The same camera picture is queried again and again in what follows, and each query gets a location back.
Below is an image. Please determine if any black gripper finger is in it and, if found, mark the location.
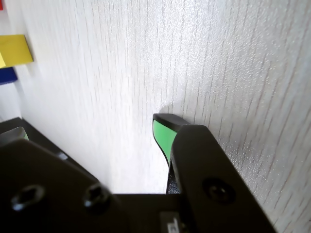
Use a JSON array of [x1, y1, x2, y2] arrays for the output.
[[0, 126, 138, 233], [152, 113, 278, 233]]

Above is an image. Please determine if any blue wooden cube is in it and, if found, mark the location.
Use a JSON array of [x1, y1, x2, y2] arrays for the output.
[[0, 67, 19, 85]]

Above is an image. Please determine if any yellow wooden cube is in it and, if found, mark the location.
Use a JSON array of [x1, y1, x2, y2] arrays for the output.
[[0, 34, 35, 69]]

